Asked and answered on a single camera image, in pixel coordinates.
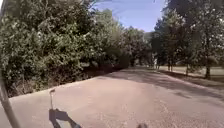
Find bare earth verge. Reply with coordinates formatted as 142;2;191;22
156;68;224;92

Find row of trees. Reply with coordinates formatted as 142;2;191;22
149;0;224;81

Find grey asphalt road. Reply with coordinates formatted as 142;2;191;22
0;66;224;128

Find pale green grass lawn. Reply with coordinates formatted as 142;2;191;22
158;65;224;77

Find dense trees and bushes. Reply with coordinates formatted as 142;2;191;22
0;0;152;98

